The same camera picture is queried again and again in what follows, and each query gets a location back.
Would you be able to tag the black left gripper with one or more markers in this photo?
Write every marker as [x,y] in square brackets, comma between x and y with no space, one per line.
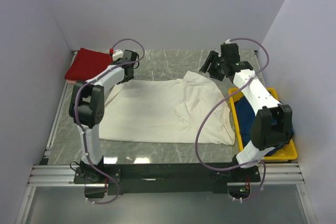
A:
[125,80]

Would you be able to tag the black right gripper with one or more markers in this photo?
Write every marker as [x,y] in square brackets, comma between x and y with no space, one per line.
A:
[212,57]

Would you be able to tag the white t shirt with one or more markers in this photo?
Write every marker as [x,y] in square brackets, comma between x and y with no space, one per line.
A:
[167,112]

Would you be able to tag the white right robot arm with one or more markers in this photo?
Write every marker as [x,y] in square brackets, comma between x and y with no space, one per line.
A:
[273,121]

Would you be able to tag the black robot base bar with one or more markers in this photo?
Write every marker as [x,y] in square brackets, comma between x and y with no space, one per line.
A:
[161,178]

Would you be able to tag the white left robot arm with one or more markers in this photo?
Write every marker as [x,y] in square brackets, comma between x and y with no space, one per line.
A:
[87,110]

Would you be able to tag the red folded t shirt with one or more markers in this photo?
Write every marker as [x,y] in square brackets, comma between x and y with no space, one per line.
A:
[87,64]

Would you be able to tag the blue t shirt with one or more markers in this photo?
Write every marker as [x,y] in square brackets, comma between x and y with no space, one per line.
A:
[246,117]

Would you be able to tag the pink folded t shirt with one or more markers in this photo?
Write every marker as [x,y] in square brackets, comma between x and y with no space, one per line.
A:
[71,81]

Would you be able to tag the yellow plastic bin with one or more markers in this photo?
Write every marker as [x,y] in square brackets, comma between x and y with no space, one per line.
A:
[286,152]

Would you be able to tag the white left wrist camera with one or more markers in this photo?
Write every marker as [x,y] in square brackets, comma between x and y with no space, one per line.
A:
[115,54]

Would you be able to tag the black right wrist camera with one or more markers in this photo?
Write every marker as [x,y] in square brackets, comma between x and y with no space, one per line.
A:
[230,53]

